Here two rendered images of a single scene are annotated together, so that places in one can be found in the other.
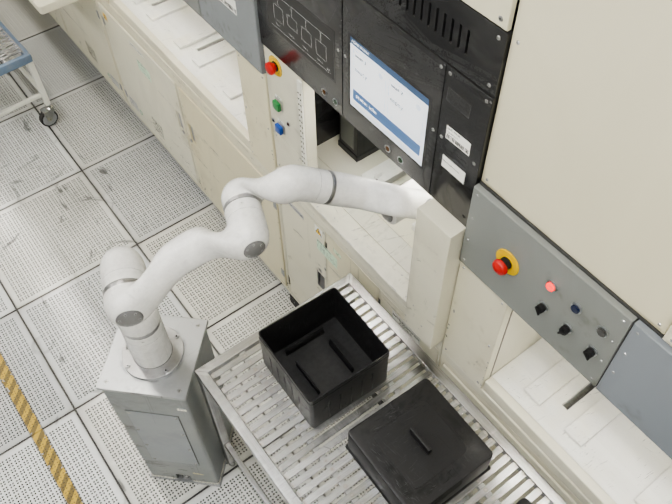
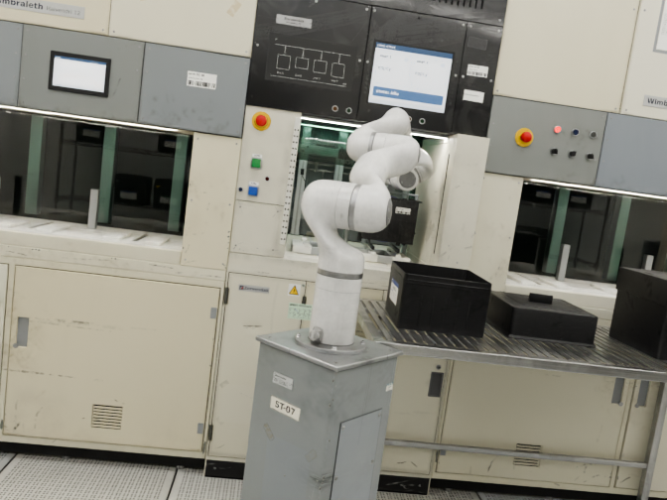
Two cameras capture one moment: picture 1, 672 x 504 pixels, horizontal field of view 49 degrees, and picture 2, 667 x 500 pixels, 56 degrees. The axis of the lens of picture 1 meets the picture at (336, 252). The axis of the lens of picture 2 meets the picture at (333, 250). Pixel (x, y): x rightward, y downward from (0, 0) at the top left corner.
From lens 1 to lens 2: 255 cm
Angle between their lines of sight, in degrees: 67
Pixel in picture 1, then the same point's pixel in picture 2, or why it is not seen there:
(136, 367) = (340, 347)
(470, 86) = (486, 27)
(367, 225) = not seen: hidden behind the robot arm
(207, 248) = (392, 157)
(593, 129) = (563, 15)
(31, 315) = not seen: outside the picture
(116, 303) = (381, 190)
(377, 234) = not seen: hidden behind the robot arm
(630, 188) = (587, 36)
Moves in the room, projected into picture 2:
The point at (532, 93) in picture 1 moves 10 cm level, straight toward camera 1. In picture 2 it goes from (525, 13) to (550, 10)
